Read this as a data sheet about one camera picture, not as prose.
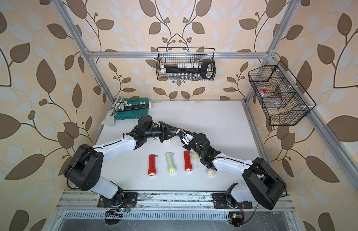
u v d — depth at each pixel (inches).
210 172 32.0
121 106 42.6
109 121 42.5
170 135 31.1
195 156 34.1
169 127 30.1
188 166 33.3
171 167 32.4
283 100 28.8
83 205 29.0
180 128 31.7
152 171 32.5
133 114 42.3
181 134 27.2
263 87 31.7
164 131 29.1
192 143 28.6
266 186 16.5
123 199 29.0
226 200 25.7
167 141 30.3
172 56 35.9
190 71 33.4
